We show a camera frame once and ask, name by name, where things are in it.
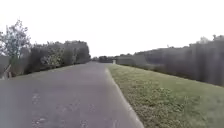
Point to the pale path edge strip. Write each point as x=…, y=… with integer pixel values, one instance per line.
x=120, y=95

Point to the grey asphalt path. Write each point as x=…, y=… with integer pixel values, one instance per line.
x=70, y=96

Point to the row of trees and bushes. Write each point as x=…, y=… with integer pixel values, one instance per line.
x=53, y=55

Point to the green grass verge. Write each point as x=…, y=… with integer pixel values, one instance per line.
x=166, y=96

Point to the long dark hedge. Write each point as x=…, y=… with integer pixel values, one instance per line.
x=186, y=61

